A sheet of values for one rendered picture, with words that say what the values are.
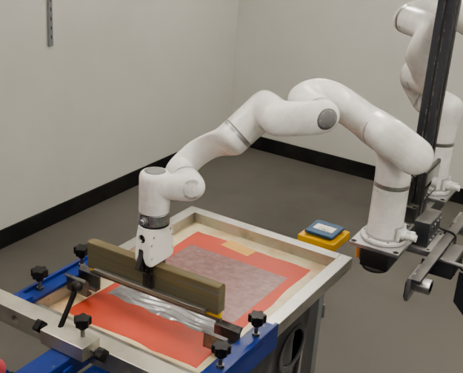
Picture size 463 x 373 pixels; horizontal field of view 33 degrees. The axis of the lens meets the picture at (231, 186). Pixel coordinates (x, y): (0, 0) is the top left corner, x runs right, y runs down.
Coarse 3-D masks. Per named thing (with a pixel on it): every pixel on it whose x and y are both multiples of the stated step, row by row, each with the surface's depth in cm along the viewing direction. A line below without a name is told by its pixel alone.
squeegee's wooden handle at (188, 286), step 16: (96, 240) 202; (96, 256) 201; (112, 256) 197; (128, 256) 195; (112, 272) 199; (128, 272) 196; (160, 272) 190; (176, 272) 188; (192, 272) 188; (160, 288) 192; (176, 288) 189; (192, 288) 186; (208, 288) 183; (224, 288) 184; (208, 304) 185
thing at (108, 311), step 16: (192, 240) 244; (208, 240) 244; (224, 240) 245; (176, 256) 233; (192, 256) 234; (208, 256) 234; (224, 256) 235; (240, 256) 236; (208, 272) 225; (112, 288) 214; (80, 304) 205; (96, 304) 205; (112, 304) 206; (128, 304) 206; (96, 320) 198; (112, 320) 199; (128, 320) 199; (144, 320) 200; (128, 336) 193
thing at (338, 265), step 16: (192, 208) 258; (176, 224) 247; (208, 224) 253; (224, 224) 250; (240, 224) 248; (256, 240) 245; (272, 240) 241; (288, 240) 240; (304, 256) 237; (320, 256) 234; (336, 256) 232; (320, 272) 222; (336, 272) 223; (64, 288) 207; (304, 288) 213; (320, 288) 215; (48, 304) 202; (288, 304) 205; (304, 304) 208; (272, 320) 197; (288, 320) 201; (112, 336) 186; (144, 352) 181
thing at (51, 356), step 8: (48, 352) 170; (56, 352) 170; (40, 360) 167; (48, 360) 167; (56, 360) 167; (64, 360) 168; (72, 360) 169; (88, 360) 174; (24, 368) 164; (32, 368) 164; (40, 368) 165; (48, 368) 165; (56, 368) 165; (64, 368) 168; (80, 368) 172
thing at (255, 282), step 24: (240, 264) 231; (264, 264) 232; (288, 264) 233; (240, 288) 218; (264, 288) 219; (288, 288) 220; (240, 312) 206; (144, 336) 193; (168, 336) 194; (192, 336) 194; (192, 360) 185
